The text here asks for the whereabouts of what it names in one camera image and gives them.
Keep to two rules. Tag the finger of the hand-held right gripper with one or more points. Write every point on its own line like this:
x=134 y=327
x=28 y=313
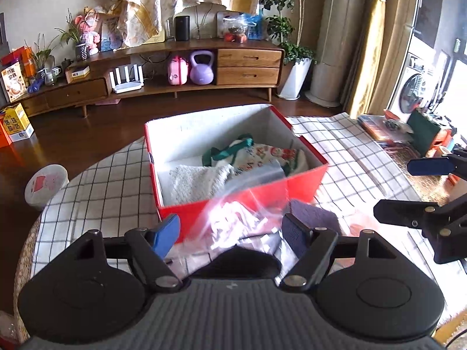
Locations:
x=401 y=213
x=430 y=166

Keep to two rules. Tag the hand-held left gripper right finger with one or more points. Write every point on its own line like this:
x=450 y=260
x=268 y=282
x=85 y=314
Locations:
x=293 y=237

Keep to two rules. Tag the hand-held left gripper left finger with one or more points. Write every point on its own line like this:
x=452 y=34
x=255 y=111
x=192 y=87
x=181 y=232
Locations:
x=166 y=235

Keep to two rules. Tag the purple scouring pad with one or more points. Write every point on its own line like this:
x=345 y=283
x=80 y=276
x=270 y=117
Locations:
x=317 y=215

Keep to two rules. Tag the clear plastic bag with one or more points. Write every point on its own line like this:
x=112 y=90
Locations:
x=240 y=226

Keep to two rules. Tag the red storage box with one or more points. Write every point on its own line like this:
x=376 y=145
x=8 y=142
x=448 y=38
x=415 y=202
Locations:
x=240 y=200

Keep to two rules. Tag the dark green board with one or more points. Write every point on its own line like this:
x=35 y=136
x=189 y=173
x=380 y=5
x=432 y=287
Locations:
x=423 y=133

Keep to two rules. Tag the white fluffy towel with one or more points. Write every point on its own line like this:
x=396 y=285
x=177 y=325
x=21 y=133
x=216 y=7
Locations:
x=197 y=184

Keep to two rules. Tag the stack of colourful packets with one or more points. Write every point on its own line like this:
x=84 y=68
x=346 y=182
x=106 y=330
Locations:
x=379 y=127

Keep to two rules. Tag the white checked tablecloth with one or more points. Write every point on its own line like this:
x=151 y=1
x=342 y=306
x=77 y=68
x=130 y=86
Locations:
x=109 y=182

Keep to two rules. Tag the white washing machine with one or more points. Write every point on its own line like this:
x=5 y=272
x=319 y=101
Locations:
x=412 y=87

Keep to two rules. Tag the white round bin pig print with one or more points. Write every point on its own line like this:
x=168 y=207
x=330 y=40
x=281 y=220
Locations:
x=45 y=186

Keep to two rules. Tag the yellow curtain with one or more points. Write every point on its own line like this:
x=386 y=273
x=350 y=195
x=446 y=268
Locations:
x=379 y=43

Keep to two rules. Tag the pink floor mat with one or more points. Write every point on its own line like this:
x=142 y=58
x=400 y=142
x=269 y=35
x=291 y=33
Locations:
x=107 y=101

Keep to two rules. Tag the white router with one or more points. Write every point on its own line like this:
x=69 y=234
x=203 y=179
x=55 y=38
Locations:
x=127 y=85

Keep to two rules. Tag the beige standing air conditioner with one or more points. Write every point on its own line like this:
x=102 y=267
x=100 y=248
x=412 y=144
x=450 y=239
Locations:
x=335 y=43

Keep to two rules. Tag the white tall planter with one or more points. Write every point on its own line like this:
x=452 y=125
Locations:
x=295 y=78

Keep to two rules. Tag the pink small case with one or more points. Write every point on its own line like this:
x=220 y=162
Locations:
x=178 y=71

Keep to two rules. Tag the purple kettlebell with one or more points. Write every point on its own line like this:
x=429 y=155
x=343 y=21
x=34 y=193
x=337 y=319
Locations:
x=201 y=71

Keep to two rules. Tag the wooden media cabinet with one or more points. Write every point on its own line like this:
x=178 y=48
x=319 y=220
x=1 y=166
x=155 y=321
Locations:
x=237 y=67

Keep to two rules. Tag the small yellow white box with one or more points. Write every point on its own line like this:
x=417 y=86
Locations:
x=78 y=73

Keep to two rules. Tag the yellow white carton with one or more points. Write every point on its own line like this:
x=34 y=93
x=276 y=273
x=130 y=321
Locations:
x=18 y=124

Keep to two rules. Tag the orange carton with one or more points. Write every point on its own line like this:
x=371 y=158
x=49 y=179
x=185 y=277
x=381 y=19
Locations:
x=3 y=135

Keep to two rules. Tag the potted plant in patterned pot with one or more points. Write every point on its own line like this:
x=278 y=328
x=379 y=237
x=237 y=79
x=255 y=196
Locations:
x=81 y=51

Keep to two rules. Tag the clear glass vase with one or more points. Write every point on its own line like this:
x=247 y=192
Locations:
x=170 y=31

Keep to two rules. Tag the blue picture book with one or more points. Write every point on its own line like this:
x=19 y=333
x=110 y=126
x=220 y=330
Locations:
x=109 y=36

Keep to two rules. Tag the black cylinder speaker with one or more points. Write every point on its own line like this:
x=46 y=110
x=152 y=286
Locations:
x=182 y=28

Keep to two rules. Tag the blue plastic bag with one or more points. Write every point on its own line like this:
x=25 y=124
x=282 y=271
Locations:
x=256 y=29

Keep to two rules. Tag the yellow white cereal box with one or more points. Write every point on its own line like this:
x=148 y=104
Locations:
x=14 y=82

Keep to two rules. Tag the small potted plant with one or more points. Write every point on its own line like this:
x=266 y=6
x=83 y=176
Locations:
x=42 y=58

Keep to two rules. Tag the plastic bag with red items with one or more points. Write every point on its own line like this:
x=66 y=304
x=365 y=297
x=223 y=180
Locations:
x=233 y=29

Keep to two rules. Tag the pink plush doll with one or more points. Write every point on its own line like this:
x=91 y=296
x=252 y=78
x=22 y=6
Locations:
x=89 y=25

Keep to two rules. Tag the red gift box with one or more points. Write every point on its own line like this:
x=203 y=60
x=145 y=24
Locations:
x=16 y=56

